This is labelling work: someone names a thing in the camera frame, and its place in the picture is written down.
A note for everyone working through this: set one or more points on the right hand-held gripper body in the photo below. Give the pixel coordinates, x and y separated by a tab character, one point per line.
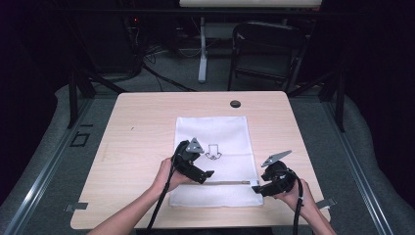
282	179

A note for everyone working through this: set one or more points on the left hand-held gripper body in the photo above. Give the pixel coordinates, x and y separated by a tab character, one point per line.
183	160

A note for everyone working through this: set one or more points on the white mesh laundry bag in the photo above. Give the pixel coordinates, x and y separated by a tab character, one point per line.
225	137

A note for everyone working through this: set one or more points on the person's left hand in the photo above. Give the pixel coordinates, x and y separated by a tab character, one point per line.
164	178

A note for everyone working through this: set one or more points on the person's right hand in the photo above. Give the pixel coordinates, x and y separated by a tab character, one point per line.
306	202

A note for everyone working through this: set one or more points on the black metal stand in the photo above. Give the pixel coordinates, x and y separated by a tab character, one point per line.
340	104
73	98

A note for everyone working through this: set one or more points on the white desk leg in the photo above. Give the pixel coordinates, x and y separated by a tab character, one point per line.
202	65

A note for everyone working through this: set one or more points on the dark cabinet with red light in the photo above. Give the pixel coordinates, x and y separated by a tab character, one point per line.
107	42

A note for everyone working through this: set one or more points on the black folding chair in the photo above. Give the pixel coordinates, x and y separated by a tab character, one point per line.
267	39

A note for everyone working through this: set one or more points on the white desk top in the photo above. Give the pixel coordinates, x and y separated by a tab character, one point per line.
248	3

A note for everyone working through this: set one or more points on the grey metal table bracket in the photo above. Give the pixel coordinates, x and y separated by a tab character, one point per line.
76	206
326	203

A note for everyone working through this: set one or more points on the aluminium floor rail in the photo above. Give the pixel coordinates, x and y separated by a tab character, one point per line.
359	176
49	176

